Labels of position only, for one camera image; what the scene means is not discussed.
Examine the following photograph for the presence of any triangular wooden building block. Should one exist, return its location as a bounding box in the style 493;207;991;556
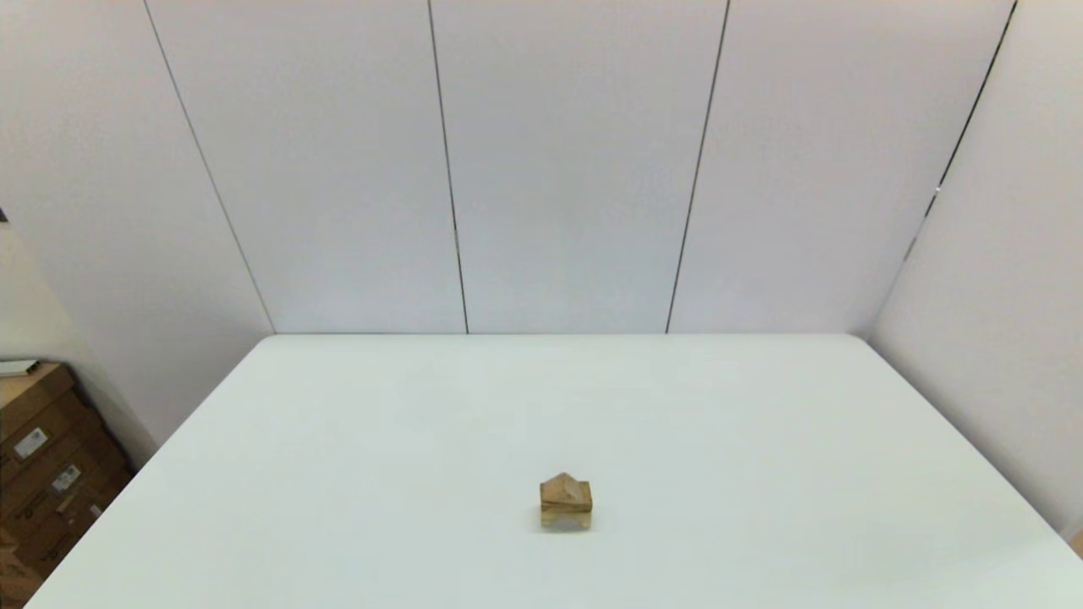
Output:
541;472;593;506

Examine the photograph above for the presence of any brown cardboard box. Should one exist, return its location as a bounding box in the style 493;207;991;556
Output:
0;364;90;466
0;414;128;542
0;469;136;609

